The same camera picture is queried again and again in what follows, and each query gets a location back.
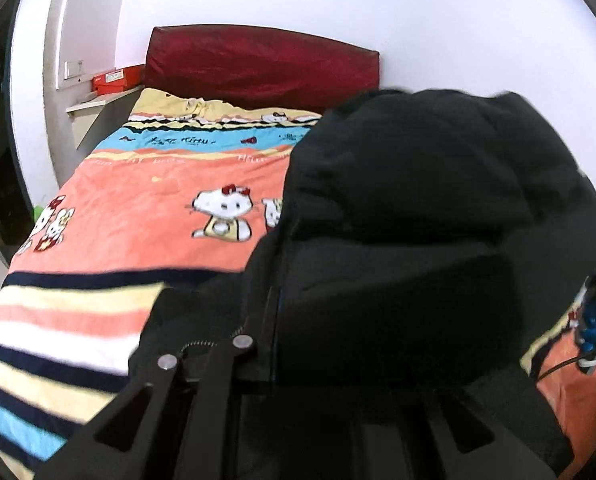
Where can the black puffer jacket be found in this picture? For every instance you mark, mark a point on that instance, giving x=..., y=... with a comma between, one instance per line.
x=428, y=210

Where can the white bedside shelf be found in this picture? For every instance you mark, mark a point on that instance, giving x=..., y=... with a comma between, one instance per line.
x=93, y=110

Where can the dark red padded headboard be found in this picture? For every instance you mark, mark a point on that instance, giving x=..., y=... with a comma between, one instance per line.
x=258, y=70

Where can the small green object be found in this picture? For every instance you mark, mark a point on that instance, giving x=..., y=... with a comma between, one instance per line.
x=38, y=211

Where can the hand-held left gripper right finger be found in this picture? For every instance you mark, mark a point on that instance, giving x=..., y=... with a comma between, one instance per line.
x=505, y=460

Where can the cartoon cat printed blanket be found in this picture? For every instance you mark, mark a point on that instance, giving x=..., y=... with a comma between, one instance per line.
x=153, y=210

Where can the red shoe box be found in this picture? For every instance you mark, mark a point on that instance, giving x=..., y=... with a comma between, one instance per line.
x=118, y=79

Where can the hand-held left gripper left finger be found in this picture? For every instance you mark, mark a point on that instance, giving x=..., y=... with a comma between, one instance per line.
x=263, y=340

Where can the white wall switch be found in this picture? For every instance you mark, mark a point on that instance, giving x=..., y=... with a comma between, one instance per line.
x=73, y=69

